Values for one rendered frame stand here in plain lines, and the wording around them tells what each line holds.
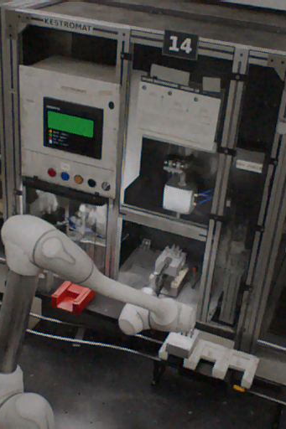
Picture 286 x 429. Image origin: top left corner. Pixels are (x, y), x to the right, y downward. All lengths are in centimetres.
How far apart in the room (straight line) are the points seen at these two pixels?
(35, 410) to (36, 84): 117
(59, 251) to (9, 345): 45
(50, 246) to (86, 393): 85
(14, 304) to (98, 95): 80
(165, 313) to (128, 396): 45
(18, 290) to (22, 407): 38
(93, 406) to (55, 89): 122
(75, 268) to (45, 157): 71
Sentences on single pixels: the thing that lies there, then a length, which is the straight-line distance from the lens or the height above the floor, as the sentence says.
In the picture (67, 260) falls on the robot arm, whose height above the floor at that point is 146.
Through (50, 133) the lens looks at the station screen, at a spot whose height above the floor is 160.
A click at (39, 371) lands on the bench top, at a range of 261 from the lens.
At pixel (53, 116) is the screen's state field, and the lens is 235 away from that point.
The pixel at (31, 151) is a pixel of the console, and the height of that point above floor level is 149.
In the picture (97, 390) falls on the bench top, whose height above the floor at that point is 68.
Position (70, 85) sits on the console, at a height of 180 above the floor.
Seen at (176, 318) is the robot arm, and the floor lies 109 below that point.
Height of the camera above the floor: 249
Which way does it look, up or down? 29 degrees down
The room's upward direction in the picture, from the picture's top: 5 degrees clockwise
